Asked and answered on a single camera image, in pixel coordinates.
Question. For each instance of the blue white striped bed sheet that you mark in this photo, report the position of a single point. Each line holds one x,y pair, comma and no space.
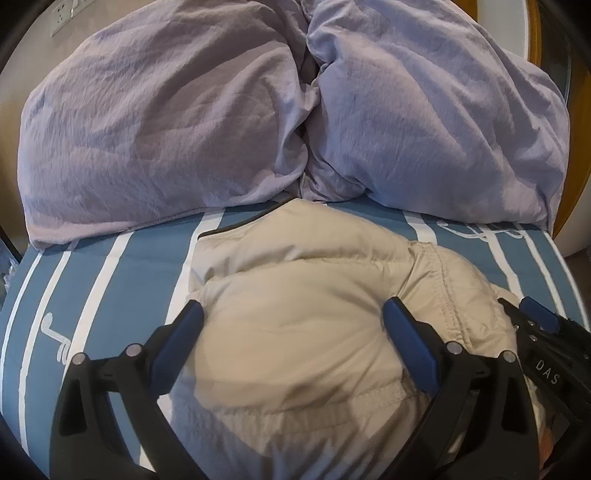
115,295

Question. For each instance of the glass door panel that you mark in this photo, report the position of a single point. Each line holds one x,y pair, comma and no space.
556,64

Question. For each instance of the beige puffer jacket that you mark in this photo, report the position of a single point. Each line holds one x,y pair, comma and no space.
300,323

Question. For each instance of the white wall socket panel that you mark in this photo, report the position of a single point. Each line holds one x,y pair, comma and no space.
69,13

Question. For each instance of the wooden door frame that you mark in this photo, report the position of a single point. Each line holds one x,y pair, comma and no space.
576,175

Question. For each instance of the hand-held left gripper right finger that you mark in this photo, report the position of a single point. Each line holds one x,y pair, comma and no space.
411,341

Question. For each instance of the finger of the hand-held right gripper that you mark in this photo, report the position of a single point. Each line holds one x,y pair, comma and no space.
513,314
538,313

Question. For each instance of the lavender duvet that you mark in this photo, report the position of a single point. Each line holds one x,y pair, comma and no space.
184,115

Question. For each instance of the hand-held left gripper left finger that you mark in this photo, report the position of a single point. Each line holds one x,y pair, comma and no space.
178,339

